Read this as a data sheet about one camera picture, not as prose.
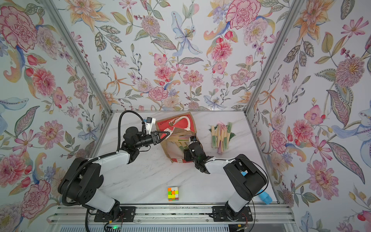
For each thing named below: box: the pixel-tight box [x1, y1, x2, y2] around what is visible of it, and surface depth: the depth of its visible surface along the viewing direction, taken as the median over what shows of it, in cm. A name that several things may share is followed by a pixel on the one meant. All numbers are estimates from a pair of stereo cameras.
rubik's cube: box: [167, 186, 180, 202], surface depth 78 cm
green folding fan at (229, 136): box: [223, 121, 237, 150], surface depth 108 cm
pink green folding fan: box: [167, 134, 192, 143], surface depth 101 cm
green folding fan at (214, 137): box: [211, 125, 218, 149], surface depth 106 cm
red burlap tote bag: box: [155, 111, 197, 164], surface depth 89 cm
